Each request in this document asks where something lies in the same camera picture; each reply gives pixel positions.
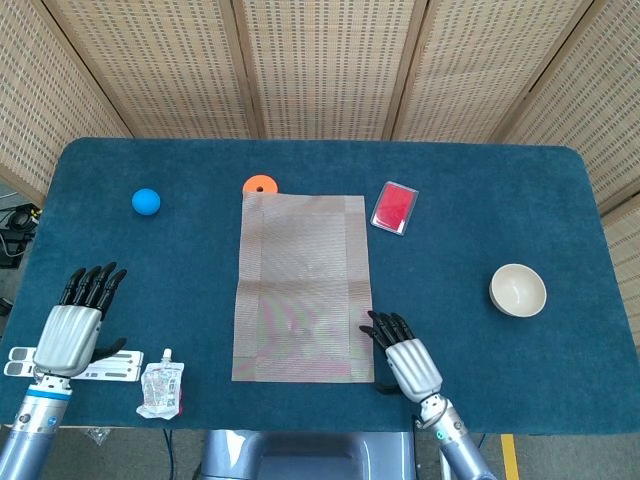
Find woven rattan folding screen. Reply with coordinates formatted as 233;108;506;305
0;0;640;346

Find blue ball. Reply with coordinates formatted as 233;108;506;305
131;188;162;217

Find blue hanging cable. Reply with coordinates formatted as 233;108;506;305
162;429;176;480

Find white folding stand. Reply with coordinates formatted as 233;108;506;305
3;346;145;384

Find red pad in clear case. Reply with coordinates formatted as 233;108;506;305
369;180;419;236

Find grey-blue robot torso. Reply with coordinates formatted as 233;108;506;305
192;429;419;480

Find brown woven placemat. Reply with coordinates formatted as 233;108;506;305
231;192;376;385

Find teal table cloth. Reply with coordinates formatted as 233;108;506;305
0;137;627;435

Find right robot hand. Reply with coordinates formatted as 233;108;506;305
359;309;444;404

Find orange disc with hole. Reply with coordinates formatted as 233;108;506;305
242;174;279;196

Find beige bowl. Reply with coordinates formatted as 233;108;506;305
489;263;548;319

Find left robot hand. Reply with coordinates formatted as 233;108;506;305
32;261;129;379

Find silver drink pouch white cap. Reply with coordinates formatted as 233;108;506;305
135;348;186;420

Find black equipment and cables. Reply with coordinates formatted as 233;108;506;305
0;202;44;271

